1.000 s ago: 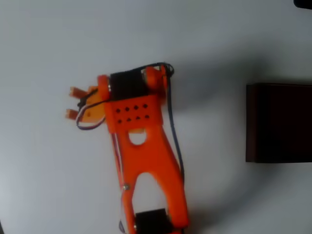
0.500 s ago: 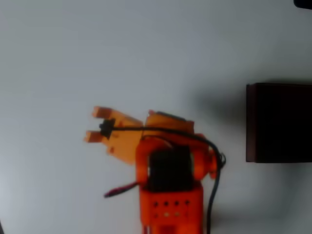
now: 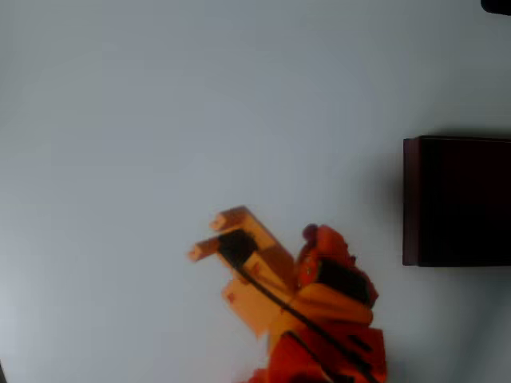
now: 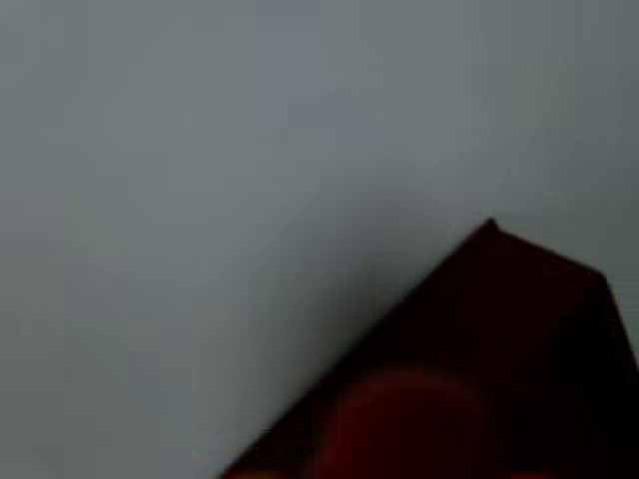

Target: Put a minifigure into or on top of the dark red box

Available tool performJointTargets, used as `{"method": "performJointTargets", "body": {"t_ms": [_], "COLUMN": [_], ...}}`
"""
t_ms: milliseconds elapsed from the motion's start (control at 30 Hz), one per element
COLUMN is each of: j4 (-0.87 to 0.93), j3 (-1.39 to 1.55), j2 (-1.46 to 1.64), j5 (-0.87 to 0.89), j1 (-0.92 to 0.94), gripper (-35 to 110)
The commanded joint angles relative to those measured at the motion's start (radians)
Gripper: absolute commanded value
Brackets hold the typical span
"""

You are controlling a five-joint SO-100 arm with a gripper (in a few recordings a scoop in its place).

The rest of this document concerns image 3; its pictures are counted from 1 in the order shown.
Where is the dark maroon open box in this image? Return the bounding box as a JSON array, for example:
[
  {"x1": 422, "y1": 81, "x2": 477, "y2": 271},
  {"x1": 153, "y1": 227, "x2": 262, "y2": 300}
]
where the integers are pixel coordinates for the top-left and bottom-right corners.
[{"x1": 402, "y1": 135, "x2": 511, "y2": 267}]

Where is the black rounded object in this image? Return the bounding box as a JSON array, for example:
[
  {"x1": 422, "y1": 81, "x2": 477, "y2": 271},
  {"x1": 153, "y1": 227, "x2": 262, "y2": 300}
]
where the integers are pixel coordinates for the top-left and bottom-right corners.
[{"x1": 480, "y1": 0, "x2": 511, "y2": 16}]

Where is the black camera cable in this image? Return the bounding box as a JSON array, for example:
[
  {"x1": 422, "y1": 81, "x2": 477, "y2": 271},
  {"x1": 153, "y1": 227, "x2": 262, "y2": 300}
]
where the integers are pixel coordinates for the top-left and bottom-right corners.
[{"x1": 228, "y1": 264, "x2": 382, "y2": 383}]

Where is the small black camera module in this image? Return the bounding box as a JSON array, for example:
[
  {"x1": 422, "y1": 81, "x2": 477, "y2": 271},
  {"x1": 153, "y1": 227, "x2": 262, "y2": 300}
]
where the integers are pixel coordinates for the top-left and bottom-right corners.
[{"x1": 216, "y1": 230, "x2": 259, "y2": 270}]

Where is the orange printed camera mount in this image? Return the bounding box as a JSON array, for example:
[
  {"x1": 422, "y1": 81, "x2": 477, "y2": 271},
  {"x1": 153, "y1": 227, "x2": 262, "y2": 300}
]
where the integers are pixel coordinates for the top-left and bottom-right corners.
[{"x1": 185, "y1": 204, "x2": 299, "y2": 341}]

